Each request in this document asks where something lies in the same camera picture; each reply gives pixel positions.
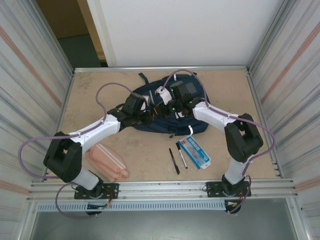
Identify navy blue backpack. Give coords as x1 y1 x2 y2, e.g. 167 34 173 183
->
131 72 210 138

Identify black and white marker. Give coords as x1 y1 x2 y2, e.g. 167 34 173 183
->
175 142 188 170

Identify thin black pen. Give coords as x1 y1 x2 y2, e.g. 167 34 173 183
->
168 148 181 175

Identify blue white ruler set package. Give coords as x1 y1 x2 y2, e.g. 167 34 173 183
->
178 134 212 170

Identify pink pencil case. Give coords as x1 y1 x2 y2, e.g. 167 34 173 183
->
86 143 130 182

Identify brown wooden door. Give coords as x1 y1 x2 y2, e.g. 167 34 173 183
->
36 0 90 40

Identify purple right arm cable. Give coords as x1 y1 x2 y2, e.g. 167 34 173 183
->
161 69 276 215

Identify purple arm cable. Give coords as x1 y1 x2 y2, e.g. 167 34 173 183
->
19 82 137 220
161 69 276 215

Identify aluminium table edge rail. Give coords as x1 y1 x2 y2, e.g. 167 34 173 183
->
72 65 251 73

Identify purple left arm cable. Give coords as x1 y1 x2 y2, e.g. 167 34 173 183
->
19 82 137 220

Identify aluminium side rail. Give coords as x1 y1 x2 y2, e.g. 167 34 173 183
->
246 69 285 179
44 69 76 182

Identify long aluminium mounting rail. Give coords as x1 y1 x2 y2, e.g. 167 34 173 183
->
28 177 300 201

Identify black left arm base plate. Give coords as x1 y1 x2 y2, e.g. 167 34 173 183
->
74 183 120 200

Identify white door frame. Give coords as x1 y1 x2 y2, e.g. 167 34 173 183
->
86 0 117 68

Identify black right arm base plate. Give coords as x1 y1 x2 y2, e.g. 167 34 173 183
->
204 181 252 198

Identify grey slotted cable tray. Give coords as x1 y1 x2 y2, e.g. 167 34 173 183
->
36 201 227 212

